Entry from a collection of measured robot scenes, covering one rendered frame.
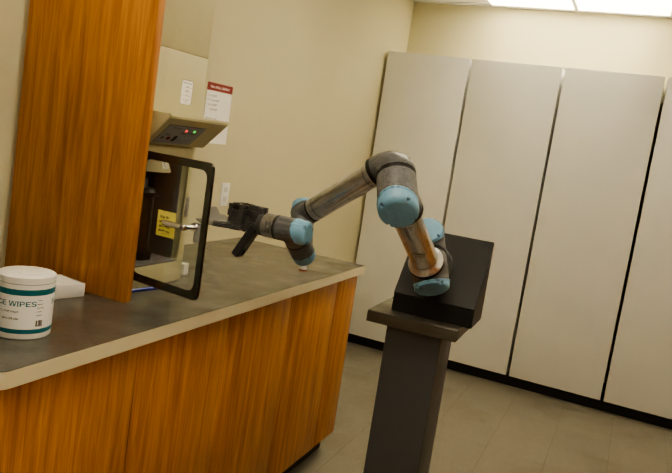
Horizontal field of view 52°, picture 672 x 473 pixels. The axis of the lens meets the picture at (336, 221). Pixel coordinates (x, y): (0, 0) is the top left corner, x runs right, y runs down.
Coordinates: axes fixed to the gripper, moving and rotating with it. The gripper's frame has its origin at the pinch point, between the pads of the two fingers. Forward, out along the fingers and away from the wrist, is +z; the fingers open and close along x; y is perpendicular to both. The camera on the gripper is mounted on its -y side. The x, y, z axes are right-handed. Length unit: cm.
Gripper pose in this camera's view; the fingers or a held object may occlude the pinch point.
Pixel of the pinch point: (209, 219)
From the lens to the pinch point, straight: 225.8
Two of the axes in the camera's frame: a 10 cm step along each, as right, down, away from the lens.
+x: -4.0, 0.5, -9.1
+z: -9.0, -1.8, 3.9
